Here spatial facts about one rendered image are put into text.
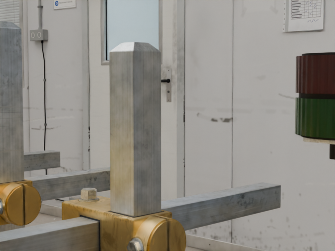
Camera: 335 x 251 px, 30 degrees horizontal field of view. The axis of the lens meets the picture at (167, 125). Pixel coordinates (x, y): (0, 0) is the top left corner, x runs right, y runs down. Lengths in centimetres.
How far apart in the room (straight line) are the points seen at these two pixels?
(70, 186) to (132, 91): 35
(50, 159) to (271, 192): 50
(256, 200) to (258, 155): 292
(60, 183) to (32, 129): 430
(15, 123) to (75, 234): 23
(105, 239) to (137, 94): 14
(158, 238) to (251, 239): 326
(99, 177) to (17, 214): 19
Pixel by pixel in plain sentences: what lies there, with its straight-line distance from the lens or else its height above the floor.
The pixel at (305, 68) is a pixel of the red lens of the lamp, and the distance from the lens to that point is 37.
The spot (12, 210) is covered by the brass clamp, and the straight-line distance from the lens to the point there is 77.
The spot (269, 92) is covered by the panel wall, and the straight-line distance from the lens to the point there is 363.
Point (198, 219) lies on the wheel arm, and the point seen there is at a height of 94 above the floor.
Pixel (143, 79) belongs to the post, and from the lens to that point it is 57.
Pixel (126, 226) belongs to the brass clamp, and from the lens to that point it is 58.
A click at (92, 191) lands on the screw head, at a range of 65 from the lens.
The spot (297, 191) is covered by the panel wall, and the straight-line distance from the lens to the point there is 360.
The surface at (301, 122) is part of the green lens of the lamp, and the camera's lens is 38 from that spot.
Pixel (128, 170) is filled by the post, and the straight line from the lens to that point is 58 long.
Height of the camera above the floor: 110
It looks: 5 degrees down
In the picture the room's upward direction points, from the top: straight up
